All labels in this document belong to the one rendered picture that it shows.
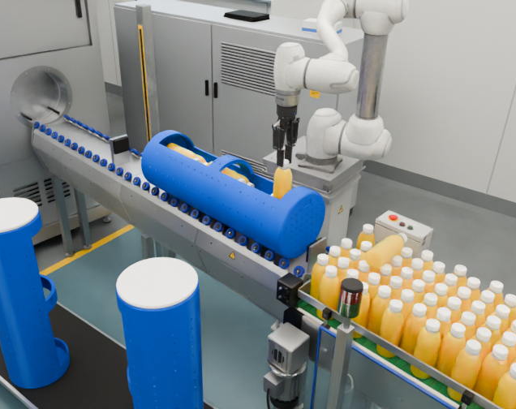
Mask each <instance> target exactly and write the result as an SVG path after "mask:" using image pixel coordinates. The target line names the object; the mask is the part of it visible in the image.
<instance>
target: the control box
mask: <svg viewBox="0 0 516 409"><path fill-rule="evenodd" d="M391 214H394V215H397V216H398V219H396V220H392V219H390V218H389V215H391ZM404 219H405V220H404ZM400 222H404V223H405V226H400V225H399V223H400ZM409 222H410V223H409ZM412 223H413V224H414V225H413V224H412ZM409 225H411V226H413V229H412V230H409V229H408V228H407V227H408V226H409ZM417 225H418V226H417ZM432 232H433V228H431V227H429V226H425V225H423V224H421V223H418V222H416V221H413V220H411V219H409V218H407V217H403V216H402V215H399V214H397V213H394V212H392V211H387V212H386V213H384V214H382V215H381V216H379V217H378V218H377V219H376V224H375V229H374V236H375V240H376V241H377V242H380V241H381V240H383V239H385V238H386V237H387V236H389V235H397V234H399V233H403V234H405V235H406V237H407V241H406V242H405V243H404V248H411V249H412V258H414V259H415V258H419V257H421V256H422V251H424V250H428V249H429V245H430V242H431V238H432Z"/></svg>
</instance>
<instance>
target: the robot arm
mask: <svg viewBox="0 0 516 409"><path fill-rule="evenodd" d="M408 6H409V0H324V2H323V4H322V7H321V9H320V13H319V15H318V17H317V20H316V31H317V33H318V35H319V37H320V39H321V40H322V41H323V42H324V44H325V45H326V47H327V48H328V50H329V51H330V53H329V54H326V55H325V56H323V57H320V58H319V59H312V58H307V57H304V50H303V47H302V46H301V45H300V44H299V43H293V42H287V43H283V44H281V45H280V46H279V47H278V48H277V52H276V57H275V62H274V69H273V77H274V82H275V103H276V104H277V116H278V119H277V123H276V124H273V125H272V129H273V149H276V150H277V166H280V167H283V166H284V154H285V159H286V160H288V161H289V163H291V161H292V149H293V147H294V146H295V144H294V143H297V137H298V128H299V120H300V118H298V117H295V115H296V114H297V109H298V104H299V102H300V92H301V88H306V89H311V90H314V91H316V92H320V93H331V94H343V93H349V92H351V91H352V90H353V89H355V87H356V86H357V84H358V83H359V87H358V95H357V102H356V111H355V113H354V114H353V115H352V116H351V117H350V120H349V122H348V123H347V122H345V121H344V120H342V116H341V115H340V114H339V113H338V112H337V111H336V110H333V109H330V108H324V109H319V110H317V111H316V112H315V113H314V115H313V116H312V118H311V119H310V122H309V124H308V127H307V137H306V152H297V153H296V154H295V157H297V158H299V159H301V160H302V161H301V162H299V163H298V167H302V168H308V169H312V170H318V171H323V172H325V173H328V174H333V172H334V170H335V169H336V167H337V166H338V165H339V163H340V162H342V160H343V158H342V157H338V155H339V154H341V155H344V156H347V157H353V158H357V159H362V160H377V159H381V158H383V157H386V155H387V154H388V152H389V148H390V145H391V142H392V137H391V135H390V133H389V131H388V130H386V129H384V125H383V120H382V118H381V117H380V115H379V114H378V110H379V104H380V98H381V86H382V80H383V73H384V69H385V57H386V51H387V45H388V38H389V34H390V33H391V32H392V30H393V27H394V25H395V24H399V23H401V22H402V21H403V20H404V19H405V18H406V15H407V12H408ZM342 18H351V19H360V23H361V28H362V30H363V48H362V56H361V64H360V72H358V70H357V68H356V67H355V66H353V65H352V64H351V63H349V62H348V53H347V49H346V47H345V45H344V44H343V42H342V40H341V39H340V37H339V36H338V34H337V33H336V32H335V30H334V29H333V26H334V25H335V24H336V23H337V22H338V21H340V20H341V19H342ZM282 129H283V130H282ZM285 135H286V141H287V144H285V149H283V145H284V140H285Z"/></svg>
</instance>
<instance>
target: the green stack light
mask: <svg viewBox="0 0 516 409"><path fill-rule="evenodd" d="M361 302H362V300H361ZM361 302H360V303H359V304H354V305H350V304H345V303H343V302H342V301H341V300H340V298H339V299H338V313H339V314H340V315H341V316H343V317H345V318H356V317H357V316H358V315H359V312H360V307H361Z"/></svg>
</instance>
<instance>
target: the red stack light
mask: <svg viewBox="0 0 516 409"><path fill-rule="evenodd" d="M362 297H363V290H362V291H360V292H358V293H350V292H347V291H345V290H343V289H342V287H341V286H340V292H339V298H340V300H341V301H342V302H343V303H345V304H350V305H354V304H359V303H360V302H361V300H362Z"/></svg>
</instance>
